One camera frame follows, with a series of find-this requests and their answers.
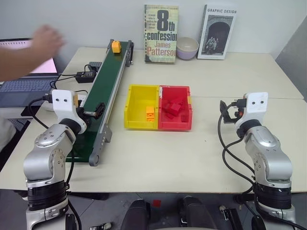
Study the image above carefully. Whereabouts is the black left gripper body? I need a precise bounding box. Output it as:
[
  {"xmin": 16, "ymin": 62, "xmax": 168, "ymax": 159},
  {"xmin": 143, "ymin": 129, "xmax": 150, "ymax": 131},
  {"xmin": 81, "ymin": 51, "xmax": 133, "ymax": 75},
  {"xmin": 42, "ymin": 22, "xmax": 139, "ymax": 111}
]
[{"xmin": 76, "ymin": 106, "xmax": 97, "ymax": 120}]

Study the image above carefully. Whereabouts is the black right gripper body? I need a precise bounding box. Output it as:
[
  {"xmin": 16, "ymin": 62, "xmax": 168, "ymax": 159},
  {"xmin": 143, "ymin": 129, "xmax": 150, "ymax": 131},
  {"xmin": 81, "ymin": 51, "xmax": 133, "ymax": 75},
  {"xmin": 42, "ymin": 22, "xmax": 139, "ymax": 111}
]
[{"xmin": 229, "ymin": 98, "xmax": 248, "ymax": 120}]

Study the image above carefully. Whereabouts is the orange toy brick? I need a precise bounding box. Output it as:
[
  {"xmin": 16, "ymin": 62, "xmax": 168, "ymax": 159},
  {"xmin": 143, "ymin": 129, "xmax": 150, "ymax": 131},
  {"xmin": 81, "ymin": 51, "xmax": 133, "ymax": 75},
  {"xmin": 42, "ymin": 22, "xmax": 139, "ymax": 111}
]
[
  {"xmin": 145, "ymin": 106, "xmax": 156, "ymax": 123},
  {"xmin": 111, "ymin": 40, "xmax": 122, "ymax": 54}
]

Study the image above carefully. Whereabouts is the green conveyor belt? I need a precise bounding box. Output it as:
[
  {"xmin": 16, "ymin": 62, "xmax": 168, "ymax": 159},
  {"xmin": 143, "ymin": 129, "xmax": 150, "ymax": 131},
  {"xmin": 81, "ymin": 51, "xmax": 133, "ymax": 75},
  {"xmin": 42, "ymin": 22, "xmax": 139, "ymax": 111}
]
[{"xmin": 64, "ymin": 39, "xmax": 135, "ymax": 168}]

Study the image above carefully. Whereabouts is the person's bare hand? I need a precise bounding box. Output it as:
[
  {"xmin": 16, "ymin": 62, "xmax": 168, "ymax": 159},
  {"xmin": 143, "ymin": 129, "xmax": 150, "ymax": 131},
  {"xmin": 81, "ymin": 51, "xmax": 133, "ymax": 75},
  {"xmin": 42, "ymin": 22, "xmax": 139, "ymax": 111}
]
[{"xmin": 31, "ymin": 24, "xmax": 67, "ymax": 58}]

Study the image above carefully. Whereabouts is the black power adapter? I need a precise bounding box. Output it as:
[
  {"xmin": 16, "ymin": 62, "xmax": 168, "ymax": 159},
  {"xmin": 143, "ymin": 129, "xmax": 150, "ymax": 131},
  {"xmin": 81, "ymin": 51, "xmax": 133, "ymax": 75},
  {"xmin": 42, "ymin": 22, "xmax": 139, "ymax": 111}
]
[{"xmin": 75, "ymin": 70, "xmax": 97, "ymax": 84}]

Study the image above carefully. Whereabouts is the yellow plastic bin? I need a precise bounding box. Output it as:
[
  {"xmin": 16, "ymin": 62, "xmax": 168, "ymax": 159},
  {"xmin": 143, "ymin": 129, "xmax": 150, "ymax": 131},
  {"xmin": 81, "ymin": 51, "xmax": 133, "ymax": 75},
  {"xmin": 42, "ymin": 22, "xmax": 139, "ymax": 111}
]
[{"xmin": 123, "ymin": 84, "xmax": 161, "ymax": 131}]

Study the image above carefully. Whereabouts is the grey studded toy plate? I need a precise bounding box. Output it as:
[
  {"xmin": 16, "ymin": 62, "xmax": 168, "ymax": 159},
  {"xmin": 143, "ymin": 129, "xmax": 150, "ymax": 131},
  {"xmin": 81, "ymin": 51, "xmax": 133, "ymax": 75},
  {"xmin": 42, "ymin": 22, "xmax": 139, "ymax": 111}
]
[{"xmin": 88, "ymin": 61, "xmax": 104, "ymax": 70}]

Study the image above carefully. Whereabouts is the red plastic bin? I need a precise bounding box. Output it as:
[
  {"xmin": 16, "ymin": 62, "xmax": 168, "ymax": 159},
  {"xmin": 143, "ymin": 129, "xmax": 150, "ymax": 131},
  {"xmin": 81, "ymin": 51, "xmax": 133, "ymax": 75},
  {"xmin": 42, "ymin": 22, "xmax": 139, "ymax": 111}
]
[{"xmin": 157, "ymin": 84, "xmax": 194, "ymax": 132}]

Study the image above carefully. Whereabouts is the large red toy brick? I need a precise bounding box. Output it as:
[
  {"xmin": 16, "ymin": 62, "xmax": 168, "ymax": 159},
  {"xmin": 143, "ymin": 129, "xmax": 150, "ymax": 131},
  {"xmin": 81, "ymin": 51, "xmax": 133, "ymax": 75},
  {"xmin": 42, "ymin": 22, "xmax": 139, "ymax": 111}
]
[{"xmin": 167, "ymin": 101, "xmax": 182, "ymax": 116}]

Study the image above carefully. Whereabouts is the grey laptop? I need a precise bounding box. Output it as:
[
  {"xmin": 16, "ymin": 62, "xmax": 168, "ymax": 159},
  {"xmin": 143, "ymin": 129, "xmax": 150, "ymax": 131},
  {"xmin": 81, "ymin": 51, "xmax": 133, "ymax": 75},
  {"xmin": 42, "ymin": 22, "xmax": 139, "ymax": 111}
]
[{"xmin": 0, "ymin": 37, "xmax": 61, "ymax": 109}]

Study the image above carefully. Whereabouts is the beige and lilac bowl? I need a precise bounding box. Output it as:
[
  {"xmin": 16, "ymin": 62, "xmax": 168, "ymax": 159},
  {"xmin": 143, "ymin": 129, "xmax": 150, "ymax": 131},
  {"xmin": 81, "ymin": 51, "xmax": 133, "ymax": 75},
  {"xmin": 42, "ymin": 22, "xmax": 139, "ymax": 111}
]
[{"xmin": 176, "ymin": 36, "xmax": 200, "ymax": 61}]

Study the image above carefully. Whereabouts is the Graphic Design book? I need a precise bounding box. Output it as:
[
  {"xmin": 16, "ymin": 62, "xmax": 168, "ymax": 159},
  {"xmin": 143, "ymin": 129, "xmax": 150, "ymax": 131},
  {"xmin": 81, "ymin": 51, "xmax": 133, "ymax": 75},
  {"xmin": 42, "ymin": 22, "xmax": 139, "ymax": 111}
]
[{"xmin": 197, "ymin": 4, "xmax": 238, "ymax": 60}]

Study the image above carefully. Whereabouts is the person's white clothing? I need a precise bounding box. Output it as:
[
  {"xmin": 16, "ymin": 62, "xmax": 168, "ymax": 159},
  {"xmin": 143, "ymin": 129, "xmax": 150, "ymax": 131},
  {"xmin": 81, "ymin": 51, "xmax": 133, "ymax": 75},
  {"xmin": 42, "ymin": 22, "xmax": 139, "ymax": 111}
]
[{"xmin": 0, "ymin": 116, "xmax": 17, "ymax": 152}]

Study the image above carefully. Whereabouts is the dark rounded shape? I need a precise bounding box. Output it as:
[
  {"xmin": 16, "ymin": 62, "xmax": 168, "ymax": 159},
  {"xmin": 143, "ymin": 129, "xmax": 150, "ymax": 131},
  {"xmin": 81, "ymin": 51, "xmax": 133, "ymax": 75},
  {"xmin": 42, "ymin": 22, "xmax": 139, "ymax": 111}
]
[
  {"xmin": 177, "ymin": 195, "xmax": 212, "ymax": 230},
  {"xmin": 120, "ymin": 199, "xmax": 152, "ymax": 230}
]

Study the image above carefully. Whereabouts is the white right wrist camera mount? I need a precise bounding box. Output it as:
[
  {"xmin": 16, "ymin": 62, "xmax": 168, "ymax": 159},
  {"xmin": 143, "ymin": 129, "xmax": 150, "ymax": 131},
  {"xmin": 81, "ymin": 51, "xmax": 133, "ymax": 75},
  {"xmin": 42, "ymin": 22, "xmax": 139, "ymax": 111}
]
[{"xmin": 234, "ymin": 92, "xmax": 269, "ymax": 130}]

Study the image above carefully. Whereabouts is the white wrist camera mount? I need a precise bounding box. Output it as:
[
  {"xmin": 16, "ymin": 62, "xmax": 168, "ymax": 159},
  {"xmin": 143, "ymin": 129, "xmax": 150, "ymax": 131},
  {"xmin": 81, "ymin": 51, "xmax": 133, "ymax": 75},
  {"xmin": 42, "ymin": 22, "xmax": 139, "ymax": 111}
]
[
  {"xmin": 234, "ymin": 92, "xmax": 269, "ymax": 130},
  {"xmin": 51, "ymin": 89, "xmax": 87, "ymax": 135}
]

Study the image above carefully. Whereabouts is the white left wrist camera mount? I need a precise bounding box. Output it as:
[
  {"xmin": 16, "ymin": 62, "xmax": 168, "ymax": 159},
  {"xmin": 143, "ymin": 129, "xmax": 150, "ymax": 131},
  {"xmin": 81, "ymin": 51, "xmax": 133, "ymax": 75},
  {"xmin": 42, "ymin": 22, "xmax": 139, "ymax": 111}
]
[{"xmin": 51, "ymin": 89, "xmax": 87, "ymax": 135}]

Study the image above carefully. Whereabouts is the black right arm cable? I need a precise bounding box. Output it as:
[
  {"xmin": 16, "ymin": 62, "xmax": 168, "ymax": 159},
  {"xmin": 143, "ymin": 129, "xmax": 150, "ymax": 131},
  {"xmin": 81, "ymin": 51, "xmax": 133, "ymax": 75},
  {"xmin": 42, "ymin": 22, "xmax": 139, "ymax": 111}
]
[{"xmin": 217, "ymin": 112, "xmax": 259, "ymax": 209}]

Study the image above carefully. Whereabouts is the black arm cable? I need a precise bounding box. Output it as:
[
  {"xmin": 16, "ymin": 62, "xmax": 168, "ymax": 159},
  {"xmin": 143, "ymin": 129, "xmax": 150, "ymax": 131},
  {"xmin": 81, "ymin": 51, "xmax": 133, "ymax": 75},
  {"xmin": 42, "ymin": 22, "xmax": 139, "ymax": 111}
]
[
  {"xmin": 28, "ymin": 94, "xmax": 83, "ymax": 230},
  {"xmin": 217, "ymin": 112, "xmax": 259, "ymax": 209}
]

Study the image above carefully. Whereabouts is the black power adapter cable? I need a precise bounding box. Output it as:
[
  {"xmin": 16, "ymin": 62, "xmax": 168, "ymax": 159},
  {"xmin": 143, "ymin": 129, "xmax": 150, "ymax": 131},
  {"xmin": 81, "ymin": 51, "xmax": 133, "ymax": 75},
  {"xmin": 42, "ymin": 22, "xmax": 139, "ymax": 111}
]
[{"xmin": 49, "ymin": 73, "xmax": 78, "ymax": 90}]

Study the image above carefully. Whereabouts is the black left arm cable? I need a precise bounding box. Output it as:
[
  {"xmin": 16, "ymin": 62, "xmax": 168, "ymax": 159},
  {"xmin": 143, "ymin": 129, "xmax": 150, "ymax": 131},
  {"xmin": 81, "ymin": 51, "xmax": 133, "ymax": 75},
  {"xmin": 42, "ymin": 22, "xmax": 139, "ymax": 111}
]
[{"xmin": 28, "ymin": 94, "xmax": 83, "ymax": 230}]

